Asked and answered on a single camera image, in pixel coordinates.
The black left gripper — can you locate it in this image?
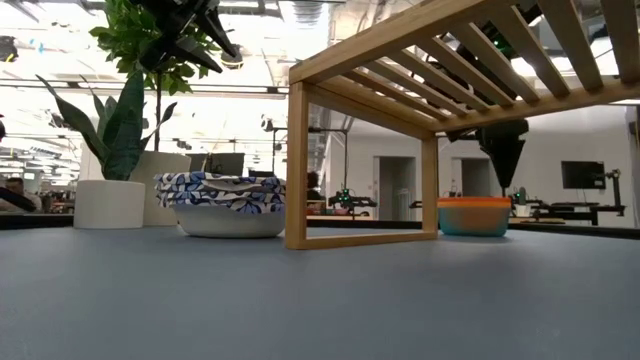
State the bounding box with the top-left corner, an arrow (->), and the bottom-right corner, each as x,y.
132,0 -> 240,75

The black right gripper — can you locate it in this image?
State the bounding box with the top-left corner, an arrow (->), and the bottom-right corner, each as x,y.
478,118 -> 530,191

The orange plastic bowl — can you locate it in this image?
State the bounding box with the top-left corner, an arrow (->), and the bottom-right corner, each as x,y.
437,196 -> 513,210

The teal plastic bowl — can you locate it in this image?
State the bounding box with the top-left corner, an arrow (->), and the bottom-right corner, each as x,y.
438,207 -> 511,238

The blue patterned paper bowl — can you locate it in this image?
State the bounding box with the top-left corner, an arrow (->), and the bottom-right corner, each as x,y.
153,171 -> 287,190
157,195 -> 287,239

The wooden slatted shelf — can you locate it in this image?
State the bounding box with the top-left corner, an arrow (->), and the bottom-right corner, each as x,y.
283,0 -> 640,251

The leafy green plant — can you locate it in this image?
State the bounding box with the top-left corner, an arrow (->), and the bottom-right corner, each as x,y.
88,0 -> 224,152

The black background robot station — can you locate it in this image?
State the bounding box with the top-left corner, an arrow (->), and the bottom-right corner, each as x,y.
509,168 -> 627,226

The grey door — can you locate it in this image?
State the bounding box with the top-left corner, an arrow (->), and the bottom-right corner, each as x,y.
378,155 -> 417,221

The grey computer monitor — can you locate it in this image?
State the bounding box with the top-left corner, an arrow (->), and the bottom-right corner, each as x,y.
188,152 -> 246,176

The large white plant pot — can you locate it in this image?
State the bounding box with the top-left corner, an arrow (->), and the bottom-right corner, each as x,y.
130,149 -> 192,227

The dark green snake plant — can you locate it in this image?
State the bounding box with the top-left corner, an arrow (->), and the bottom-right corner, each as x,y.
34,69 -> 179,182

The person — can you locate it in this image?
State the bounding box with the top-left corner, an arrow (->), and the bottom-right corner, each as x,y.
0,176 -> 44,214
305,170 -> 325,202

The small white plant pot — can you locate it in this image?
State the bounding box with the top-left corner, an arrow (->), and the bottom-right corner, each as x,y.
73,178 -> 147,230

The black wall monitor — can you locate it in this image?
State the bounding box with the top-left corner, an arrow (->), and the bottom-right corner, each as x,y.
560,160 -> 607,190

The thin black stand frame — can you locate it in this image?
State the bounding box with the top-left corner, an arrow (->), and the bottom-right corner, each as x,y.
271,125 -> 350,191

